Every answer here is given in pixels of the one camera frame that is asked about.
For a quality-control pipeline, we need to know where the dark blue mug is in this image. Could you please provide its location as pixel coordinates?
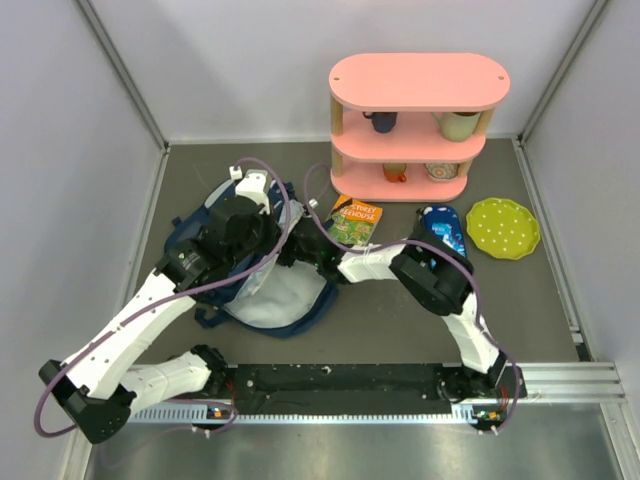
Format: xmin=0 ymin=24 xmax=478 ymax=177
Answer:
xmin=362 ymin=112 xmax=398 ymax=134

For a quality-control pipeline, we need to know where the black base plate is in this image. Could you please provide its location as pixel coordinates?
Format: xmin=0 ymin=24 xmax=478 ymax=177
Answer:
xmin=203 ymin=363 xmax=527 ymax=416

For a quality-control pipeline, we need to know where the orange cup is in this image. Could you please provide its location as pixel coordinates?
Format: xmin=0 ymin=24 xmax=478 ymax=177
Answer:
xmin=383 ymin=163 xmax=407 ymax=183

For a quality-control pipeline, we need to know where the orange Treehouse book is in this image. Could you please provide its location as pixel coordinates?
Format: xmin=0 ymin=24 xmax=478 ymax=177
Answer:
xmin=324 ymin=195 xmax=383 ymax=246

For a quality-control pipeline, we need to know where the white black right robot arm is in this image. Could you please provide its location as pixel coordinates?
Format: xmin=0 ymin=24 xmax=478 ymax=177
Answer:
xmin=278 ymin=221 xmax=507 ymax=396

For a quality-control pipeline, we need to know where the aluminium frame rail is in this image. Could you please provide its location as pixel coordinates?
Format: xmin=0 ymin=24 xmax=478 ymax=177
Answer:
xmin=79 ymin=362 xmax=628 ymax=426

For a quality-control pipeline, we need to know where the patterned flower-shaped bowl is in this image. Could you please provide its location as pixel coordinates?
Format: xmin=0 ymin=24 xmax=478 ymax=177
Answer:
xmin=424 ymin=163 xmax=459 ymax=182

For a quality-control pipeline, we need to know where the blue dinosaur pencil case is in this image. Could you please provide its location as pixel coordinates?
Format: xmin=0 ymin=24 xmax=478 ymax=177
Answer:
xmin=417 ymin=204 xmax=467 ymax=257

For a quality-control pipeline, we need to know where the navy blue backpack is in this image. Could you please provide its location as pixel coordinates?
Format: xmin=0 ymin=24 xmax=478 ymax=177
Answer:
xmin=164 ymin=180 xmax=339 ymax=338

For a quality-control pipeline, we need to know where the pale green mug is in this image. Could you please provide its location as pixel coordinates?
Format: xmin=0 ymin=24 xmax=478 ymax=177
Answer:
xmin=432 ymin=112 xmax=480 ymax=142

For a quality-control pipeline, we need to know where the pink three-tier shelf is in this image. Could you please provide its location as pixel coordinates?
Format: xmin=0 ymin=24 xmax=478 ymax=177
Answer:
xmin=328 ymin=53 xmax=511 ymax=202

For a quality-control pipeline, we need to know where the green polka dot plate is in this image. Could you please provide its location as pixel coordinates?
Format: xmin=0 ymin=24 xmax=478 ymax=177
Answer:
xmin=466 ymin=197 xmax=541 ymax=261

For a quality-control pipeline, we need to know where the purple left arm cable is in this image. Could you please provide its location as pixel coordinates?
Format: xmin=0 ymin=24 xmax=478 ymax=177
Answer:
xmin=33 ymin=156 xmax=293 ymax=441

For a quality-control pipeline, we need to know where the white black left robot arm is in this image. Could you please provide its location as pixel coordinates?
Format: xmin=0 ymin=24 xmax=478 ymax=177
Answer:
xmin=39 ymin=195 xmax=293 ymax=445

